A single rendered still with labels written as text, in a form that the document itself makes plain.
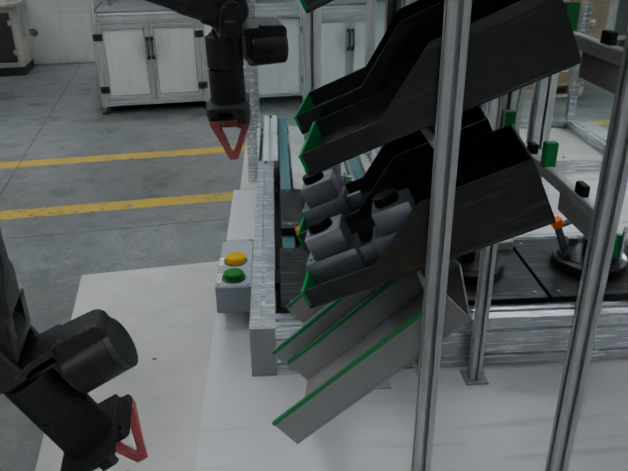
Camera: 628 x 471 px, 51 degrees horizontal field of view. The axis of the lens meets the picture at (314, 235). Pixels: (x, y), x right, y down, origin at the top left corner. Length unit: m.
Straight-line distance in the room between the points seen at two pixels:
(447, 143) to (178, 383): 0.73
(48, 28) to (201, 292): 8.01
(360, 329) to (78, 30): 8.53
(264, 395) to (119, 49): 5.49
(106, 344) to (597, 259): 0.51
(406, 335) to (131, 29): 5.79
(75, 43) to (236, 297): 8.15
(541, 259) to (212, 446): 0.74
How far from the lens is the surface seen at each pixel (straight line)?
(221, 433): 1.09
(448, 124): 0.62
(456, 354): 1.22
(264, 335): 1.14
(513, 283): 1.29
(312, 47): 2.22
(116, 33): 6.41
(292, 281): 1.25
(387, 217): 0.74
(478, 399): 1.16
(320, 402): 0.82
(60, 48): 9.33
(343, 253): 0.76
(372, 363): 0.78
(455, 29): 0.61
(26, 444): 2.53
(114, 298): 1.48
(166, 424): 1.12
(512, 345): 1.24
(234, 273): 1.28
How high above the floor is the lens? 1.58
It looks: 25 degrees down
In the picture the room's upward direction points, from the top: 1 degrees counter-clockwise
